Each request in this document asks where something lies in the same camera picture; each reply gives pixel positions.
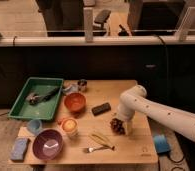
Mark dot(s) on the dark tool in tray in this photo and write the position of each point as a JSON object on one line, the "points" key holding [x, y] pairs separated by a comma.
{"points": [[34, 98]]}

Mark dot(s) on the blue sponge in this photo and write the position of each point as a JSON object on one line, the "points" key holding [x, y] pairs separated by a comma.
{"points": [[19, 149]]}

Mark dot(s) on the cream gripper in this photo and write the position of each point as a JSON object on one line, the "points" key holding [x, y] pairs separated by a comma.
{"points": [[128, 127]]}

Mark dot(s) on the red bowl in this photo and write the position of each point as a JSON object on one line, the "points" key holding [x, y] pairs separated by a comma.
{"points": [[75, 102]]}

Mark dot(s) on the black rectangular block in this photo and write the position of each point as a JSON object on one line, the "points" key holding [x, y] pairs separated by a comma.
{"points": [[101, 109]]}

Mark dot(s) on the silver fork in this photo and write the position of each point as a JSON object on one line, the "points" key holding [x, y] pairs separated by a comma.
{"points": [[92, 149]]}

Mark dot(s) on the purple bowl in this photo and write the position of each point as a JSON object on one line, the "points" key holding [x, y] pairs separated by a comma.
{"points": [[47, 144]]}

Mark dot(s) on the metal can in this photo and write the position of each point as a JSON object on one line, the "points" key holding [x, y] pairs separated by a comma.
{"points": [[82, 85]]}

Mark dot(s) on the orange cup with yellow inside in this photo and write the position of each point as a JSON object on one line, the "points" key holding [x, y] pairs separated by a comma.
{"points": [[70, 127]]}

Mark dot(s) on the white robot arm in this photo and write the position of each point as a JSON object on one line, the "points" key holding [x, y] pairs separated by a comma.
{"points": [[134, 100]]}

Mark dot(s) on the wooden board table top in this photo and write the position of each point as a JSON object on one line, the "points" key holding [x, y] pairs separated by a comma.
{"points": [[138, 148]]}

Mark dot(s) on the blue grey cloth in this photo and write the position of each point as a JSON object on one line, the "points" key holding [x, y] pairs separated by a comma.
{"points": [[72, 88]]}

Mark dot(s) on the small light blue cup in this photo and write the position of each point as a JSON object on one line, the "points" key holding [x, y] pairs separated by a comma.
{"points": [[34, 126]]}

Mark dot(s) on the green plastic tray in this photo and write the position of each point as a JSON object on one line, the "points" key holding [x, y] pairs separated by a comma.
{"points": [[44, 110]]}

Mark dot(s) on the dark red grape bunch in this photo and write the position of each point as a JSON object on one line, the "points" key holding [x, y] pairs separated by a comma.
{"points": [[117, 126]]}

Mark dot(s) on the black office chair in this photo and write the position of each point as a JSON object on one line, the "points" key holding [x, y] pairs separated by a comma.
{"points": [[99, 21]]}

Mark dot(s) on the white horizontal rail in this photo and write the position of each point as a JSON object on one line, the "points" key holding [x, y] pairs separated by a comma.
{"points": [[97, 41]]}

